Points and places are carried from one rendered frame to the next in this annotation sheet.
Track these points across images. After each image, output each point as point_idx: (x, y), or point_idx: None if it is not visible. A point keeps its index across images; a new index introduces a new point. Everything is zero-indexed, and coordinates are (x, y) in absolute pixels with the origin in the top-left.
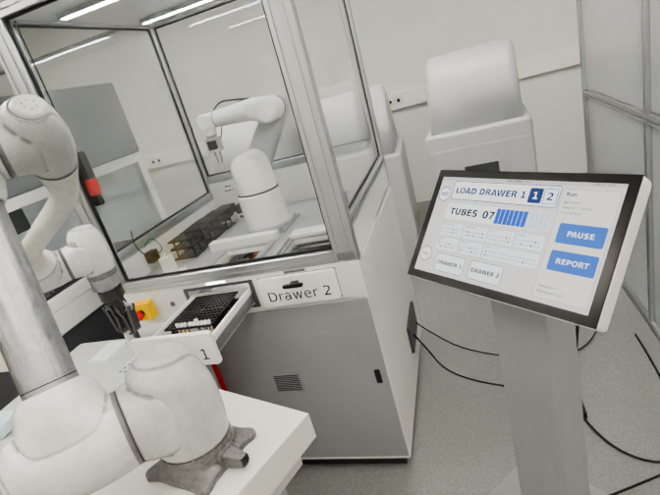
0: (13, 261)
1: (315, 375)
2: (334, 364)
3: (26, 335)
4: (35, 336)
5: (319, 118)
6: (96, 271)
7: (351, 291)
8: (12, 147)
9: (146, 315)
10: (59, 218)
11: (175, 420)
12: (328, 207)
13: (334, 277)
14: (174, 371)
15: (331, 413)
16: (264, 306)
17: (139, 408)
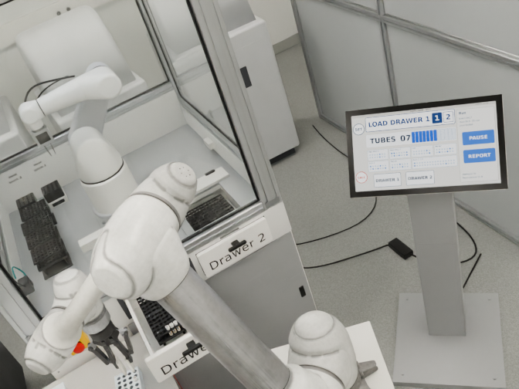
0: (226, 304)
1: (252, 317)
2: (267, 299)
3: (263, 351)
4: (266, 350)
5: (246, 94)
6: (97, 311)
7: (278, 230)
8: (183, 213)
9: (83, 343)
10: None
11: (349, 359)
12: (256, 167)
13: (266, 224)
14: (339, 326)
15: (266, 343)
16: (203, 277)
17: (336, 360)
